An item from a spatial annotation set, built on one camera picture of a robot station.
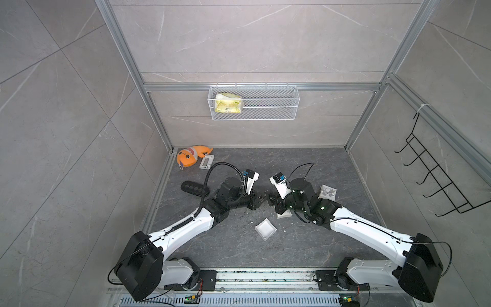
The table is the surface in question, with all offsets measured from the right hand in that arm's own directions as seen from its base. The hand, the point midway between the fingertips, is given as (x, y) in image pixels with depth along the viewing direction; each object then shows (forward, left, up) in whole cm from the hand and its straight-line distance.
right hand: (270, 196), depth 78 cm
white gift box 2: (+10, -31, -15) cm, 36 cm away
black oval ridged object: (+14, +37, -14) cm, 42 cm away
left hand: (0, +1, +2) cm, 2 cm away
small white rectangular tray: (+33, +34, -16) cm, 50 cm away
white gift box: (-2, -8, -13) cm, 16 cm away
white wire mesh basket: (+50, +2, +12) cm, 52 cm away
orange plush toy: (+31, +43, -9) cm, 54 cm away
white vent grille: (-34, +16, -18) cm, 42 cm away
